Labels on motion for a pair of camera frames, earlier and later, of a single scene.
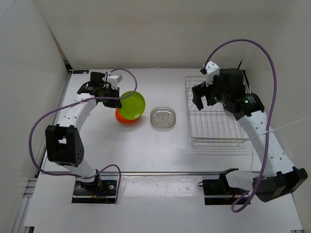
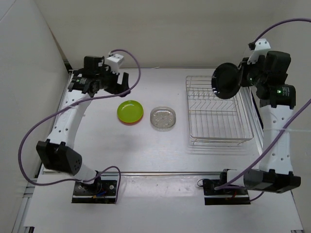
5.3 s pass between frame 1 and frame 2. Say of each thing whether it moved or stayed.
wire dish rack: stayed
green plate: moved
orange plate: moved
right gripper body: moved
